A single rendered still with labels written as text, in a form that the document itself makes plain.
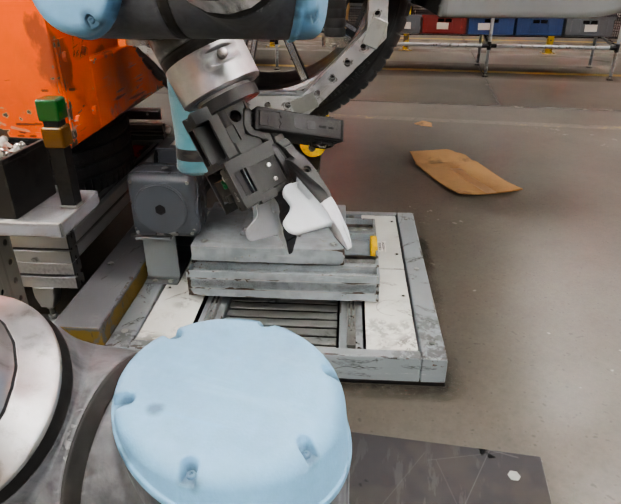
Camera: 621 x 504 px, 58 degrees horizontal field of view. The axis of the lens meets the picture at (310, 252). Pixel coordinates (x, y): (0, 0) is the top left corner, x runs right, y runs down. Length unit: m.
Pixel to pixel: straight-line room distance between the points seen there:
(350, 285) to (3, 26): 0.94
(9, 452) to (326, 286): 1.13
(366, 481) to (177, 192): 0.91
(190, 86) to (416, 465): 0.54
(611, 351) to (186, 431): 1.38
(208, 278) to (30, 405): 1.11
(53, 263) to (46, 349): 1.17
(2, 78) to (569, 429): 1.38
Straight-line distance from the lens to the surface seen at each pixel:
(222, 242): 1.47
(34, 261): 1.58
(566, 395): 1.43
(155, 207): 1.46
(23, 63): 1.30
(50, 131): 1.13
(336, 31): 0.99
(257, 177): 0.59
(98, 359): 0.44
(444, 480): 0.77
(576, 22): 5.30
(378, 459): 0.78
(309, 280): 1.43
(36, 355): 0.40
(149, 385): 0.37
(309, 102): 1.24
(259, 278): 1.44
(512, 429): 1.31
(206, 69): 0.59
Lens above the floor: 0.88
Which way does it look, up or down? 28 degrees down
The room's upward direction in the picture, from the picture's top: straight up
